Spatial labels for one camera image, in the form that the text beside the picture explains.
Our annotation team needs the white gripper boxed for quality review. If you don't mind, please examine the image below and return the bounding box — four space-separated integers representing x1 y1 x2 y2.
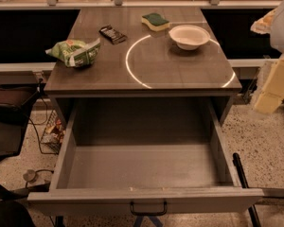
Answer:
251 0 284 114

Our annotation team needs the green yellow sponge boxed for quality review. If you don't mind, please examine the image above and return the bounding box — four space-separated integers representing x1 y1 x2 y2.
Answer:
141 13 169 32

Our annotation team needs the open grey top drawer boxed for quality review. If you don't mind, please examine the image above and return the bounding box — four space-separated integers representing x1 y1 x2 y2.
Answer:
28 97 263 216

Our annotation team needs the wire basket with snacks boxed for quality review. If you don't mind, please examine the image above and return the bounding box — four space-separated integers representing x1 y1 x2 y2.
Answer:
41 110 65 154

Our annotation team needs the grey cabinet with top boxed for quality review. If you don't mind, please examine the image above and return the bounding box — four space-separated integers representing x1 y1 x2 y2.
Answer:
45 7 241 124

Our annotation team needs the green chip bag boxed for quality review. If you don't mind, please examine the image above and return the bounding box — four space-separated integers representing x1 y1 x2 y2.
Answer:
45 38 100 68

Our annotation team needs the white paper bowl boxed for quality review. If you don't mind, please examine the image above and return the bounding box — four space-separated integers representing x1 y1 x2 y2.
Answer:
169 25 210 50

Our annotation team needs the black pole on floor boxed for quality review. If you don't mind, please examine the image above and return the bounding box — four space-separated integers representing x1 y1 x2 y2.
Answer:
233 152 261 227

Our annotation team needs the black floor cable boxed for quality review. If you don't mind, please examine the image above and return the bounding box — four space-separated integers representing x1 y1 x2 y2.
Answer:
27 79 60 156

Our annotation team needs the dark office chair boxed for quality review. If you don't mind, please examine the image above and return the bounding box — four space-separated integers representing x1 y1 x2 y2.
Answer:
0 85 39 227

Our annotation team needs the dark chocolate bar wrapper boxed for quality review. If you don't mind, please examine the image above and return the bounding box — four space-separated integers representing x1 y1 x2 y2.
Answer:
98 25 127 44

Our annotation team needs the black drawer handle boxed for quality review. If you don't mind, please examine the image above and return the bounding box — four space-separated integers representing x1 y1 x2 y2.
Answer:
130 201 168 217

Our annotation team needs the round floor plug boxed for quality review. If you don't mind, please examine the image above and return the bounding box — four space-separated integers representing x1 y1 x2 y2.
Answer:
23 169 38 183

